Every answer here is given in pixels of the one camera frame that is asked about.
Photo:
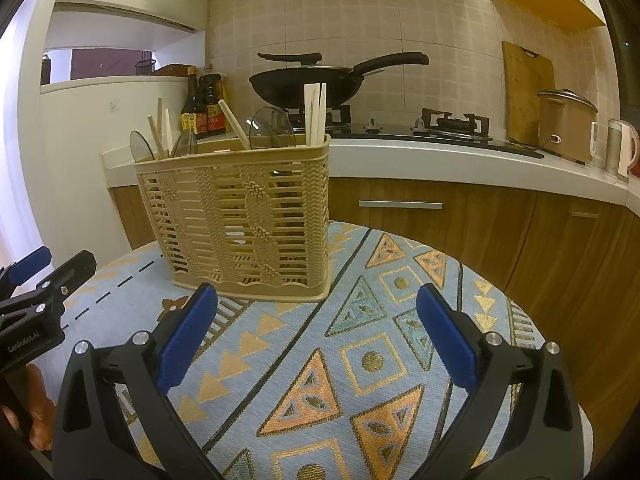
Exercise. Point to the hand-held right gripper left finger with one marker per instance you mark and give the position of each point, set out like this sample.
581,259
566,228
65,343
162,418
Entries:
187,340

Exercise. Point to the translucent grey plastic spoon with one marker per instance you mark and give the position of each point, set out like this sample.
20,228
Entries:
270,127
140,146
186,142

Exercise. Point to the black mesh basket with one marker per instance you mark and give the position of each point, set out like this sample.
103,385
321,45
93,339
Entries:
145,66

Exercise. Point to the white kitchen countertop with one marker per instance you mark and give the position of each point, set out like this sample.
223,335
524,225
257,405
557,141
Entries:
450,160

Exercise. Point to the dark sauce jar red label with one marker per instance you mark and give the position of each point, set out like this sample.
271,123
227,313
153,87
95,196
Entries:
214,105

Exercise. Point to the black gas stove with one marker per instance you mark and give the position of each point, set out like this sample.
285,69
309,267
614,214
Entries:
450,137

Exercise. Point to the beige woven plastic utensil basket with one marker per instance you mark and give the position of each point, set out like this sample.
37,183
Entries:
225,230

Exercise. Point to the white electric kettle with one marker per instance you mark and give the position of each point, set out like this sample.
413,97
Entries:
620,147

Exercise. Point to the blue patterned tablecloth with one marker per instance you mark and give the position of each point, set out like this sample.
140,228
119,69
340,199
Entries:
320,360

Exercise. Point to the person's left hand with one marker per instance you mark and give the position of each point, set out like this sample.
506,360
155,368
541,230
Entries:
37,410

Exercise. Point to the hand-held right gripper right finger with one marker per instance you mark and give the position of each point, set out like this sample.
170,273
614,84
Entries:
445,340

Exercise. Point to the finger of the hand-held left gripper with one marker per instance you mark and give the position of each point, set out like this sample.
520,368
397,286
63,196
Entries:
27,264
70,272

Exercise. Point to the black wok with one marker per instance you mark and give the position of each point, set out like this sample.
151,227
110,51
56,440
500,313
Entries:
295,87

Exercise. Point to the dark soy sauce bottle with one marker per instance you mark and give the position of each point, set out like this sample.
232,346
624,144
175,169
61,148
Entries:
192,110

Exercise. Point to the wooden cutting board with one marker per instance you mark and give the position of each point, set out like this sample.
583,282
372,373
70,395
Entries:
525,90

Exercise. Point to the beige rice cooker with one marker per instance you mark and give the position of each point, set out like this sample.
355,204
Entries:
567,127

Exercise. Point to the black stove pot support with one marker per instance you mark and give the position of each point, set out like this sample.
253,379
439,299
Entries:
455,121

